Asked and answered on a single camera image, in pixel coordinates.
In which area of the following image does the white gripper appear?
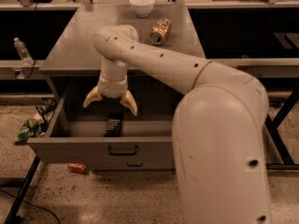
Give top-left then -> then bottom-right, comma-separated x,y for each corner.
83,77 -> 137,116

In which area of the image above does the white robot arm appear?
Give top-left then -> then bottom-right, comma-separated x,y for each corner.
84,25 -> 272,224

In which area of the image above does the open grey top drawer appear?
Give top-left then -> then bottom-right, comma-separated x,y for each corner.
29,76 -> 181,170

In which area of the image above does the grey metal drawer cabinet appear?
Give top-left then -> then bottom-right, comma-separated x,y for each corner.
39,3 -> 206,174

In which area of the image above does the dark snack bags pile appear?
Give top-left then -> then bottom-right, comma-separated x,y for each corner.
35,97 -> 57,137

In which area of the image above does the gold soda can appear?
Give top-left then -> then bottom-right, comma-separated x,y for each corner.
149,18 -> 172,45

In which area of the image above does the green chip bag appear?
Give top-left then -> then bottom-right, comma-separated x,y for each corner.
15,119 -> 38,144

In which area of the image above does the white bowl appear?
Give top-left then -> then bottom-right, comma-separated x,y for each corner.
129,0 -> 155,18

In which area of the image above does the clear plastic water bottle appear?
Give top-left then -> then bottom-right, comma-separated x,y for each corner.
14,37 -> 34,66

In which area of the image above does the black table leg left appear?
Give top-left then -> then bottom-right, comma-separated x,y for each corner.
0,156 -> 40,224

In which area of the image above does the black stand base right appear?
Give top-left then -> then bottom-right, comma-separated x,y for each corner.
264,81 -> 299,172

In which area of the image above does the black drawer handle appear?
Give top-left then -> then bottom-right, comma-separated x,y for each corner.
107,146 -> 138,156
126,162 -> 144,168

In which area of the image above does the black lower drawer handle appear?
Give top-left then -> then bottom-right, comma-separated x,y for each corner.
126,162 -> 144,168

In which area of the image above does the black floor cable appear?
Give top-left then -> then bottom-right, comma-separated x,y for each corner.
0,189 -> 62,224

